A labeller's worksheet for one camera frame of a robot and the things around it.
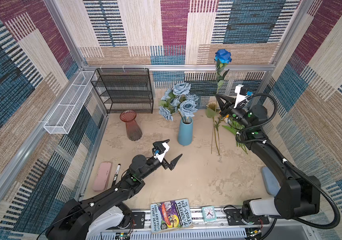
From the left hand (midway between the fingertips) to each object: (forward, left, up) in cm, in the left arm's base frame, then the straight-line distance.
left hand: (174, 145), depth 72 cm
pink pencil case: (-7, +41, -25) cm, 49 cm away
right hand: (+16, -19, +16) cm, 30 cm away
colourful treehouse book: (-25, +2, -22) cm, 34 cm away
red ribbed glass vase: (+21, +25, -16) cm, 36 cm away
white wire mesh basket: (+31, +66, -7) cm, 74 cm away
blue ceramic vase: (+15, -7, -15) cm, 23 cm away
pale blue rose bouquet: (+21, -2, +10) cm, 23 cm away
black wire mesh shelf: (+51, +34, -7) cm, 62 cm away
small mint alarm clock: (-25, -17, -23) cm, 38 cm away
